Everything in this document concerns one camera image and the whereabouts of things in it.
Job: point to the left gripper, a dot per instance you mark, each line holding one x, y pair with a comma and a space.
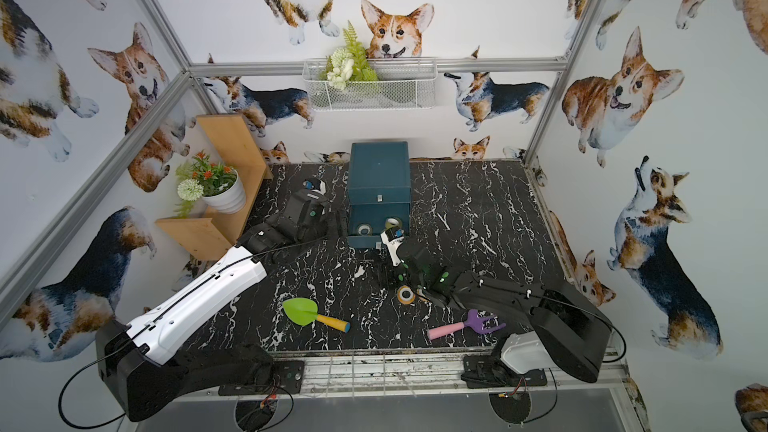
324, 207

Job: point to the orange tape roll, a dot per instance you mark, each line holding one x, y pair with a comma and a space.
405, 295

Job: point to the yellow-green tape roll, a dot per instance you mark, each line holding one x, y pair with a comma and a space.
393, 222
364, 229

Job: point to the teal drawer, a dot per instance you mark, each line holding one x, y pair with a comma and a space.
375, 215

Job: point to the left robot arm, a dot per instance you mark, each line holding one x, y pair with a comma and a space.
142, 363

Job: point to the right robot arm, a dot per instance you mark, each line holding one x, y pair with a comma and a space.
569, 332

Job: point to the teal drawer cabinet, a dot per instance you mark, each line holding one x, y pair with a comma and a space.
379, 172

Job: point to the purple pink toy fork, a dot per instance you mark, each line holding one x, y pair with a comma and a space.
482, 325

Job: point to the white potted flower plant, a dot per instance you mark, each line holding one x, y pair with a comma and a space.
217, 184

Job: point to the green toy shovel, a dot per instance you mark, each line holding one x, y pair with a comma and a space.
304, 311

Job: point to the wooden corner shelf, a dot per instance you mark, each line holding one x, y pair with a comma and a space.
205, 233

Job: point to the green fern white flowers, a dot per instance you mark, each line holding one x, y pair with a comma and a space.
349, 63

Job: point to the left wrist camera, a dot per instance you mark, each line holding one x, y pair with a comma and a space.
316, 184

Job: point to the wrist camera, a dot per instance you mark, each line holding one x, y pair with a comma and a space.
316, 184
392, 238

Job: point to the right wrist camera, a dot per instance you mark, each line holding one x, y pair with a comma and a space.
392, 238

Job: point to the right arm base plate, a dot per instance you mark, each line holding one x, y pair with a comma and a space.
486, 371

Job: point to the white wire wall basket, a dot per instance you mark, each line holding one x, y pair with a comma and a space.
400, 84

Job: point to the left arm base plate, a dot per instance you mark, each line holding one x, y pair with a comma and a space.
282, 375

